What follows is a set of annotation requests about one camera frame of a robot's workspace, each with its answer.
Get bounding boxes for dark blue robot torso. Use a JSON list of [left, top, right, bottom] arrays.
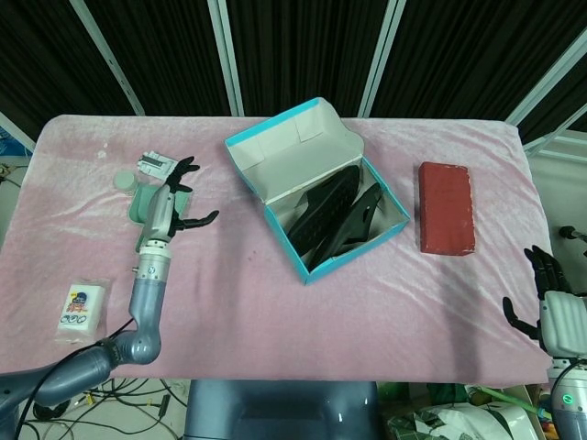
[[183, 379, 384, 440]]

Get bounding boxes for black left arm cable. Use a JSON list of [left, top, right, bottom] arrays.
[[13, 315, 138, 440]]

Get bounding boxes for green plastic dustpan scoop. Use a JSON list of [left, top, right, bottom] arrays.
[[127, 182, 192, 226]]

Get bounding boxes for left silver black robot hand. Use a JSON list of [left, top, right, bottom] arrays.
[[137, 156, 220, 251]]

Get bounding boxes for tangled black floor cables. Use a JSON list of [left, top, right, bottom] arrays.
[[17, 378, 189, 440]]

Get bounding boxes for small round pale green jar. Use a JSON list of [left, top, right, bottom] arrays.
[[113, 170, 138, 193]]

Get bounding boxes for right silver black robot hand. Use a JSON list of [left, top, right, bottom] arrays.
[[503, 245, 587, 357]]

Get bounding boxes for green white patterned bag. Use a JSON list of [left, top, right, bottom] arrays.
[[378, 382, 551, 440]]

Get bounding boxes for black shoe one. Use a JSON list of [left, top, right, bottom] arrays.
[[305, 181, 384, 272], [287, 164, 363, 256]]

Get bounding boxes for white tissue packet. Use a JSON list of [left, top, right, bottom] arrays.
[[53, 277, 111, 345]]

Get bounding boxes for red brick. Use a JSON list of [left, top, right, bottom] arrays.
[[417, 160, 476, 257]]

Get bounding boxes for black tripod stand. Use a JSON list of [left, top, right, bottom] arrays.
[[558, 224, 587, 260]]

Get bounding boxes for pink plush table cloth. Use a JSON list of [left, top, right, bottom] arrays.
[[0, 114, 570, 384]]

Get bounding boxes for white partition frame post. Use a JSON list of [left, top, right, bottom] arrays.
[[357, 0, 407, 118], [68, 0, 148, 116], [205, 0, 245, 116], [504, 34, 587, 127]]

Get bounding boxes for blue cardboard shoe box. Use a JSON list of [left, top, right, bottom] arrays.
[[223, 96, 411, 286]]

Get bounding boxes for black pleated curtain panel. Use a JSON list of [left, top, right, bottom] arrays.
[[228, 0, 391, 116], [0, 0, 138, 138], [86, 0, 230, 116], [371, 0, 587, 141]]

